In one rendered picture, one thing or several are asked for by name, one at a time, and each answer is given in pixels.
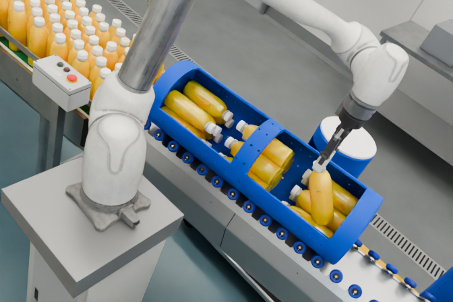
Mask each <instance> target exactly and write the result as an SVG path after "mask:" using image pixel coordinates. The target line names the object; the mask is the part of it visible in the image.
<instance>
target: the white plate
mask: <svg viewBox="0 0 453 302"><path fill-rule="evenodd" d="M340 123H341V121H340V120H339V118H338V117H327V118H325V119H324V120H323V121H322V123H321V125H320V129H321V132H322V135H323V136H324V138H325V139H326V141H327V142H329V141H330V139H331V137H332V135H333V133H334V132H335V131H336V128H337V126H338V125H339V124H340ZM338 149H339V152H341V153H343V154H345V155H347V156H349V157H351V158H356V159H369V158H371V157H373V156H374V154H375V153H376V145H375V142H374V140H373V138H372V137H371V136H370V135H369V134H368V132H367V131H365V130H364V129H363V128H361V129H353V130H352V132H350V134H348V136H347V137H346V138H345V139H344V140H343V142H342V143H341V145H340V146H339V147H338Z"/></svg>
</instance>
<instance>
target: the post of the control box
mask: <svg viewBox="0 0 453 302"><path fill-rule="evenodd" d="M65 114H66V111H65V110H64V109H62V108H61V107H60V106H59V105H58V104H57V103H56V102H55V101H53V100H52V106H51V121H50V129H49V143H48V151H47V166H46V171H47V170H49V169H52V168H54V167H57V166H59V165H60V160H61V149H62V143H63V131H64V125H65Z"/></svg>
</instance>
